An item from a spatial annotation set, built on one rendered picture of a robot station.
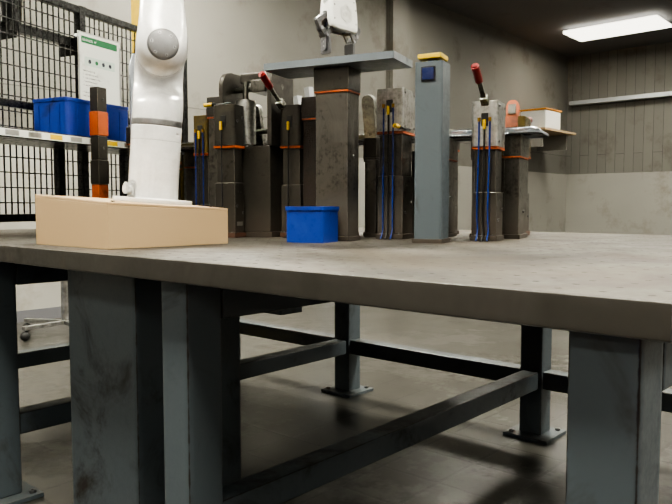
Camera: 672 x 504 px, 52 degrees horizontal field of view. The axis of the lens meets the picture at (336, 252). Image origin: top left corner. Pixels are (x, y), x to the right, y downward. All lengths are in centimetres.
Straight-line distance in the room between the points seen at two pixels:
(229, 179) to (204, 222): 39
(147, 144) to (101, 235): 28
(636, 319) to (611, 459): 17
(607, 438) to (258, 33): 599
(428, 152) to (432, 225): 18
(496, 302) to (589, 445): 18
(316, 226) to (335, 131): 27
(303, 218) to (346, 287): 81
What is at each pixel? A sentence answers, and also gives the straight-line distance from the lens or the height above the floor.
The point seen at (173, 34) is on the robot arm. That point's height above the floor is 118.
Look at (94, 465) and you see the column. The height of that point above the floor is 17.
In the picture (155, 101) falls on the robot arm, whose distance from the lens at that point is 173.
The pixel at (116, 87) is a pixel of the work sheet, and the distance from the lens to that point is 303.
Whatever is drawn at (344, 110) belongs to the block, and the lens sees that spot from 182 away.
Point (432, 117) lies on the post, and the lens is 173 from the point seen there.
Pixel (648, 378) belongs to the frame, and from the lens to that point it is 82.
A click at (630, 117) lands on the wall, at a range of 1175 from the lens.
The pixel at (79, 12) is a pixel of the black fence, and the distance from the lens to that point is 295.
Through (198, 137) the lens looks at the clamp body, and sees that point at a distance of 221.
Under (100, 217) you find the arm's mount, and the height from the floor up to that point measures 77.
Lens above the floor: 79
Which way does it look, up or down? 4 degrees down
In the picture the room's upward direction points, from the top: straight up
